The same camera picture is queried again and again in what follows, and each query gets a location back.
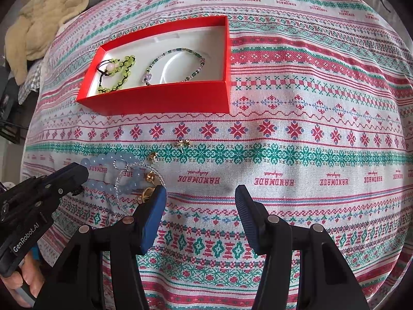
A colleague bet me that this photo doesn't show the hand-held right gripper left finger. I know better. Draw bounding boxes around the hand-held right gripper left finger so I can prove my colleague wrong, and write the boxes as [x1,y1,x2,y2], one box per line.
[34,185,167,310]

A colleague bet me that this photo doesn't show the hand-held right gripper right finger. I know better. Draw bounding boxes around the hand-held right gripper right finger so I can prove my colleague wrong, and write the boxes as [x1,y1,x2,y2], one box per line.
[235,184,370,310]

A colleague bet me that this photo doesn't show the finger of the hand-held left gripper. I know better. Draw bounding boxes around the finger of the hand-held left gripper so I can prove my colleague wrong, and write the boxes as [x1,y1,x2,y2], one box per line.
[39,162,90,188]
[56,185,84,198]

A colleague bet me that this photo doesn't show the light blue bead bracelet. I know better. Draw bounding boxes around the light blue bead bracelet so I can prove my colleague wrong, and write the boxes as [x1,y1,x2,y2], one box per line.
[81,152,149,198]

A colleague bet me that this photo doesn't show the thin silver bead bracelet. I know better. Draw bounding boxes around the thin silver bead bracelet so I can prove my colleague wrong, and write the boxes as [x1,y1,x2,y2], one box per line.
[114,163,166,214]

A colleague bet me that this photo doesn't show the red cardboard box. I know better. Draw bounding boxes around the red cardboard box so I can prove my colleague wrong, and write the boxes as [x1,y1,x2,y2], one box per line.
[77,16,232,116]

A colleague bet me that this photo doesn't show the person's left hand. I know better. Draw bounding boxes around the person's left hand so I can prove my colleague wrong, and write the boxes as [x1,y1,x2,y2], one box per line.
[0,251,42,308]

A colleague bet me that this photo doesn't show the dark object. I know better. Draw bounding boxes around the dark object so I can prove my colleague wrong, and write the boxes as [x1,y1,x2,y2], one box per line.
[0,77,29,146]

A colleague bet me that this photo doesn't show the patterned woven tablecloth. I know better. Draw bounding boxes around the patterned woven tablecloth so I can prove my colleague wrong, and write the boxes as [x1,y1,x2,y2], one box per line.
[21,0,413,310]

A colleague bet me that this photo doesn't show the grey plaid cloth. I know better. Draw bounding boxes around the grey plaid cloth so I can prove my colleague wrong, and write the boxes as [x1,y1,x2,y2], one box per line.
[18,60,44,104]

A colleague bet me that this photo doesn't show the beige quilted blanket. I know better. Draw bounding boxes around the beige quilted blanket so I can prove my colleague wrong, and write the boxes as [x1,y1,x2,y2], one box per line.
[4,0,90,84]

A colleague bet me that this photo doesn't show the thin multicolour bead bracelet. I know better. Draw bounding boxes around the thin multicolour bead bracelet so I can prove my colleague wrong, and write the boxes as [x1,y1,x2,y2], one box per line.
[143,48,206,86]

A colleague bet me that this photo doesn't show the green bead bracelet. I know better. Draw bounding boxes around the green bead bracelet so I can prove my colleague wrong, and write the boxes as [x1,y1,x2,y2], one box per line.
[97,56,135,95]

